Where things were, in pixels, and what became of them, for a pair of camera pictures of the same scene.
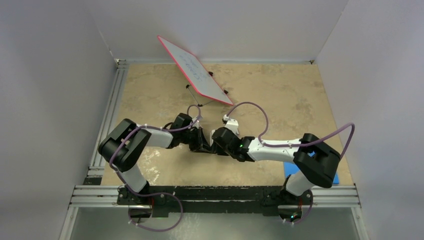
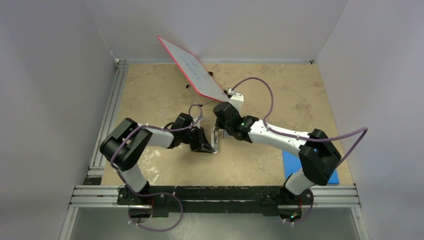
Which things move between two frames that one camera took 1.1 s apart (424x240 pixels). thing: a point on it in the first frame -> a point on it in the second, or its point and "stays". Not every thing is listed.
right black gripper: x=219 y=151 -> x=219 y=124
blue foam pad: x=290 y=168 stays
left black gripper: x=200 y=145 stays
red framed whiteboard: x=202 y=79 stays
